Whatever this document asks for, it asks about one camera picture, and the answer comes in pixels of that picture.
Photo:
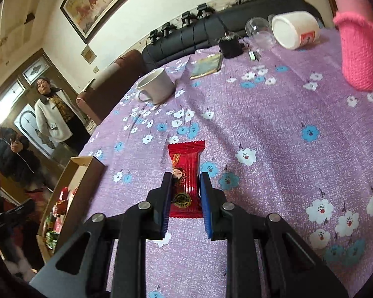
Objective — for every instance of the black leather sofa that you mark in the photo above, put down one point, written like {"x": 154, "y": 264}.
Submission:
{"x": 180, "y": 42}

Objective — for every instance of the bottle in pink knitted sleeve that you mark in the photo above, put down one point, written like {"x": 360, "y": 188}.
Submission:
{"x": 359, "y": 52}

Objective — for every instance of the white mug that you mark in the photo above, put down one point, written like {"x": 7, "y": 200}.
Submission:
{"x": 157, "y": 87}

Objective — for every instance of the white jar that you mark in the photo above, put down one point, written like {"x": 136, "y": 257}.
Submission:
{"x": 293, "y": 29}

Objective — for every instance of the brown armchair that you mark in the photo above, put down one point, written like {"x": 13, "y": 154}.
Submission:
{"x": 112, "y": 77}

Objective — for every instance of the clear glass cup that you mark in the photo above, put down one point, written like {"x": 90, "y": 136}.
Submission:
{"x": 258, "y": 26}
{"x": 267, "y": 41}

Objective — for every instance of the person's left forearm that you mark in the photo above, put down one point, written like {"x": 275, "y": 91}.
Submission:
{"x": 21, "y": 268}

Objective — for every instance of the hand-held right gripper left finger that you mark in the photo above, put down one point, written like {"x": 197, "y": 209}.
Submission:
{"x": 165, "y": 217}

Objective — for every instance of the pile of snack packets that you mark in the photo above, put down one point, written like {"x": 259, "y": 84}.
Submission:
{"x": 60, "y": 211}

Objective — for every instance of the red figure print snack packet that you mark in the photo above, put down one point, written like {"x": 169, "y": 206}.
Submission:
{"x": 186, "y": 164}

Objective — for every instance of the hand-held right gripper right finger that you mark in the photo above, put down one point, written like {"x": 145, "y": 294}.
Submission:
{"x": 206, "y": 217}

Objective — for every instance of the small notebook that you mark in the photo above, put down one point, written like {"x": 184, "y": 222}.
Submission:
{"x": 206, "y": 65}

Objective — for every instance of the black holder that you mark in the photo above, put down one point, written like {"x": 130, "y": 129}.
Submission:
{"x": 230, "y": 48}

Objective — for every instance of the black charging dock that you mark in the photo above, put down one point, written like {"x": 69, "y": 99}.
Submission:
{"x": 187, "y": 18}
{"x": 205, "y": 10}
{"x": 154, "y": 36}
{"x": 167, "y": 30}

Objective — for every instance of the beige wall plaque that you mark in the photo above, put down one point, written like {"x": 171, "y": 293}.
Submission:
{"x": 89, "y": 54}

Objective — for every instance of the small silver lighter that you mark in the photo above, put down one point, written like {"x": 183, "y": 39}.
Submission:
{"x": 252, "y": 56}

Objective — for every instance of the cardboard box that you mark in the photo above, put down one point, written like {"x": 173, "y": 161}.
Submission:
{"x": 80, "y": 198}

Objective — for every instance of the framed wall painting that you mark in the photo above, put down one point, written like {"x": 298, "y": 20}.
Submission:
{"x": 105, "y": 0}

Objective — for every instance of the purple floral tablecloth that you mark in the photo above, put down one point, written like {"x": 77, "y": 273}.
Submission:
{"x": 267, "y": 130}

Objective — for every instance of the wall socket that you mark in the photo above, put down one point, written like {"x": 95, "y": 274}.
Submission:
{"x": 96, "y": 69}

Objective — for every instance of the wooden glass door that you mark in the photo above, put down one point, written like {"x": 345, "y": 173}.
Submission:
{"x": 28, "y": 121}

